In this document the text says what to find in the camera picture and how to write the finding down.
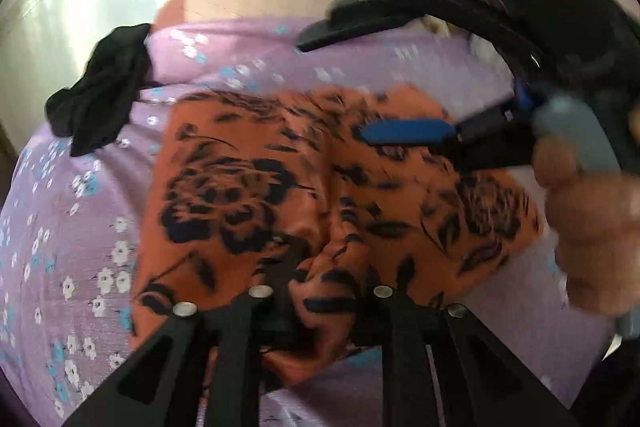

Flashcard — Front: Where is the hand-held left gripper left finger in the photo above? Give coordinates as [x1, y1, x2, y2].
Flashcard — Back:
[64, 286, 297, 427]

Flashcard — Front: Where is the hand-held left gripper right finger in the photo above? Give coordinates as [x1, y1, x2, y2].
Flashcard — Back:
[369, 284, 583, 427]

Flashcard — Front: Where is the orange black floral garment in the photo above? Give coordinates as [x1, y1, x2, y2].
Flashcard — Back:
[129, 84, 547, 389]

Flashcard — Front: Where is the person's right hand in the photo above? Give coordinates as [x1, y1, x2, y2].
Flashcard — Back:
[532, 136, 640, 319]

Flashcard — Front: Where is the purple floral bed sheet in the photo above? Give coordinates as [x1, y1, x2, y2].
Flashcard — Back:
[0, 17, 626, 427]

